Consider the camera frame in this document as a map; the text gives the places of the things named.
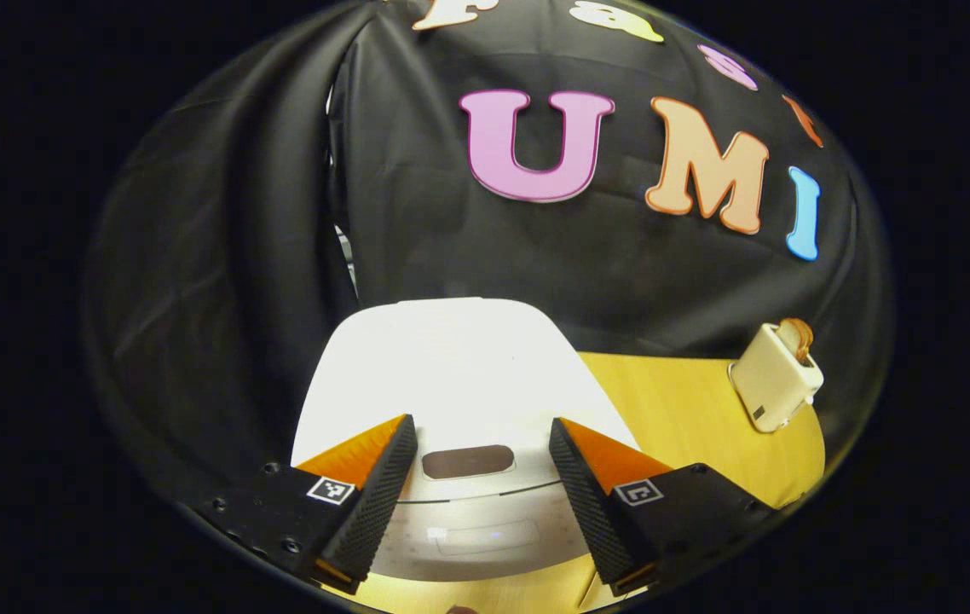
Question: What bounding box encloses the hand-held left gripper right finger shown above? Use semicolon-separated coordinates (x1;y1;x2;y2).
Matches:
549;418;780;598

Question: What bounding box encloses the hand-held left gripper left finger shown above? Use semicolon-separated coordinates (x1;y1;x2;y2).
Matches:
195;414;419;595

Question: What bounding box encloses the white rice cooker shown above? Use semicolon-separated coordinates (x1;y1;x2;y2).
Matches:
291;297;644;583

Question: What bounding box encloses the white toaster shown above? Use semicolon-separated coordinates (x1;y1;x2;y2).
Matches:
728;322;824;434

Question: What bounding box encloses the brown toast slice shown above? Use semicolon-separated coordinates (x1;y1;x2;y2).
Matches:
779;318;815;362

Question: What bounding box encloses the black backdrop cloth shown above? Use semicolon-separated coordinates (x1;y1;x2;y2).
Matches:
84;0;895;513

